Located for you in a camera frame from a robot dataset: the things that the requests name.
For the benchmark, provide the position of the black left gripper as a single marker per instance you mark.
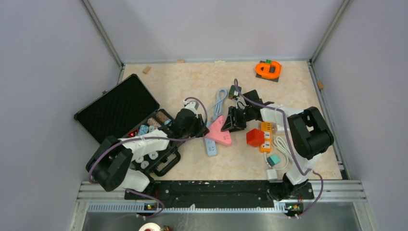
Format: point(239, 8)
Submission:
point(197, 120)

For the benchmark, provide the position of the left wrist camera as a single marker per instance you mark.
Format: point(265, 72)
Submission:
point(191, 105)

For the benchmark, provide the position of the dark green cube adapter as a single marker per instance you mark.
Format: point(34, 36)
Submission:
point(233, 94)

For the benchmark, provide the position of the poker chip stack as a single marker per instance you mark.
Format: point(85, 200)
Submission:
point(142, 130)

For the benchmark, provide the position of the orange power strip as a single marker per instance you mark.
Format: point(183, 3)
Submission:
point(266, 128)

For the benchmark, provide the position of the small wooden block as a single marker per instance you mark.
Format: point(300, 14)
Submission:
point(146, 69)

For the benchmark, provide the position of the white plug adapter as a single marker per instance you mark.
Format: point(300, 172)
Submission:
point(272, 174)

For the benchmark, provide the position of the dark square base plate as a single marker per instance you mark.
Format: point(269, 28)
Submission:
point(271, 78)

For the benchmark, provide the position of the pink triangular power strip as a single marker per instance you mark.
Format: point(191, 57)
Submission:
point(215, 134)

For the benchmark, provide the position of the red cube socket adapter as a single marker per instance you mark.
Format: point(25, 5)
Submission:
point(255, 137)

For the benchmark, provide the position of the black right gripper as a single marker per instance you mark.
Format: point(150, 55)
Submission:
point(229, 126)

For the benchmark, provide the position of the black poker chip case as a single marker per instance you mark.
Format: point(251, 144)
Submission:
point(122, 111)

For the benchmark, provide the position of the wooden block at right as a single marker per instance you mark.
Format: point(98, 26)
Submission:
point(320, 85)

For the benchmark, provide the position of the teal cube adapter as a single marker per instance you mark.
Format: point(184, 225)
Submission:
point(273, 160)

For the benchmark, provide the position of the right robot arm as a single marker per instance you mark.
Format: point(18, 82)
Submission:
point(307, 133)

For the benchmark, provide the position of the light blue power strip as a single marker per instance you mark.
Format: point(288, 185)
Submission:
point(211, 148)

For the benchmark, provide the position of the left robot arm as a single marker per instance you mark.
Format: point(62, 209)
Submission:
point(110, 165)

